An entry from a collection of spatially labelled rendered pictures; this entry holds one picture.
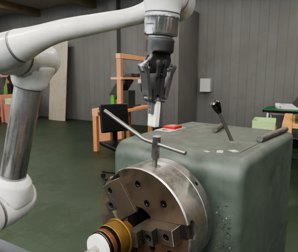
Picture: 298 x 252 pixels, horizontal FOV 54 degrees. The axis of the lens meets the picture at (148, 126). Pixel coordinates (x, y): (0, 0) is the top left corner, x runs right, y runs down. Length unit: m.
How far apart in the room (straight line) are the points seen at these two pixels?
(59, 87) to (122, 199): 10.07
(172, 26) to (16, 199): 0.89
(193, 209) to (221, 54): 7.55
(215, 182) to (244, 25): 7.43
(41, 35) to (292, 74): 7.28
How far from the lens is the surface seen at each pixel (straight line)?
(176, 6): 0.77
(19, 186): 1.28
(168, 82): 0.81
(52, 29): 0.91
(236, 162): 0.84
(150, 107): 0.78
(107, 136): 6.87
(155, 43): 0.76
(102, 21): 0.92
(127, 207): 0.81
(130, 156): 1.01
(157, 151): 0.78
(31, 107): 1.17
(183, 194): 0.76
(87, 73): 10.46
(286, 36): 7.96
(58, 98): 10.83
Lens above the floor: 1.47
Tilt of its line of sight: 9 degrees down
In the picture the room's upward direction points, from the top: straight up
